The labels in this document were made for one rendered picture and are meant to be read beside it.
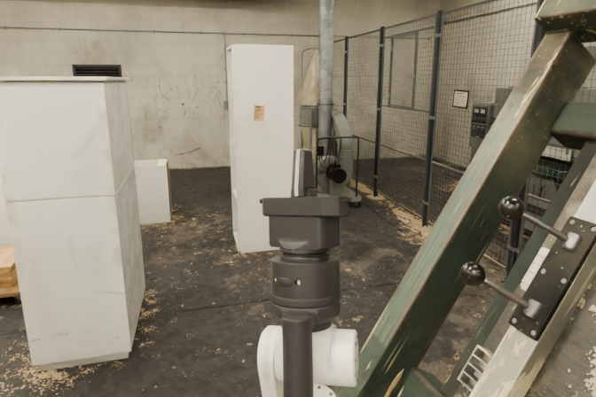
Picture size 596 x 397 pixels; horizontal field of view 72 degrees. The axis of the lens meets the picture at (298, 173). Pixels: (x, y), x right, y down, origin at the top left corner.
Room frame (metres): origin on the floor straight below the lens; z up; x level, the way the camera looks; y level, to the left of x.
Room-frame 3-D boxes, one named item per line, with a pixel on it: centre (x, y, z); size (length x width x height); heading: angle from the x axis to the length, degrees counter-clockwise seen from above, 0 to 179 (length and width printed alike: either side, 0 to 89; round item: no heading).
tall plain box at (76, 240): (2.62, 1.43, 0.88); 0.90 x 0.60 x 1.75; 14
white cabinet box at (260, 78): (4.27, 0.40, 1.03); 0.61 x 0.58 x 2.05; 14
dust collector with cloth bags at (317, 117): (6.01, -0.37, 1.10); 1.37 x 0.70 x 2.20; 14
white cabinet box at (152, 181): (5.02, 1.93, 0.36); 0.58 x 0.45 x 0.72; 104
